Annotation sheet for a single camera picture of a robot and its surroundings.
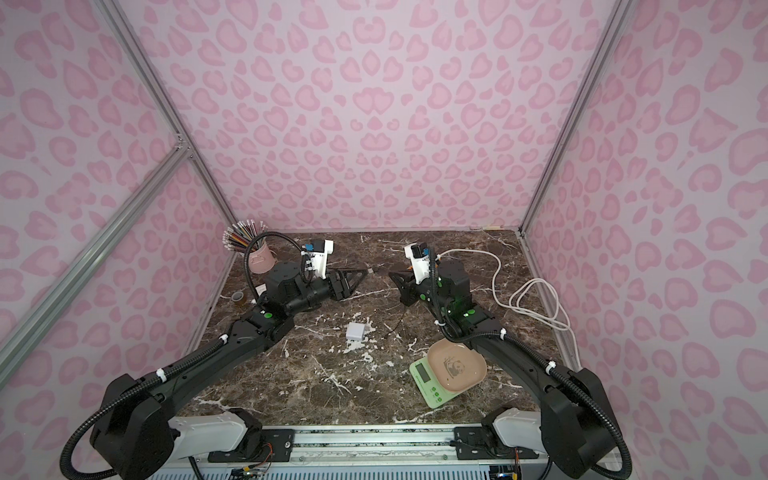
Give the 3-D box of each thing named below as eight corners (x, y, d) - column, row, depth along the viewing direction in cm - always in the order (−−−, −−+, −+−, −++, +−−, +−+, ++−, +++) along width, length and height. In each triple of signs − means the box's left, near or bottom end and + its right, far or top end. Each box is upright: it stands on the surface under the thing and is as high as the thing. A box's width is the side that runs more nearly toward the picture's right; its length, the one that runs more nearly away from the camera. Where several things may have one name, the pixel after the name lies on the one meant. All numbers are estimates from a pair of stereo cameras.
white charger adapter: (346, 340, 93) (345, 337, 91) (348, 325, 96) (347, 322, 94) (363, 340, 93) (362, 337, 91) (364, 325, 96) (363, 322, 94)
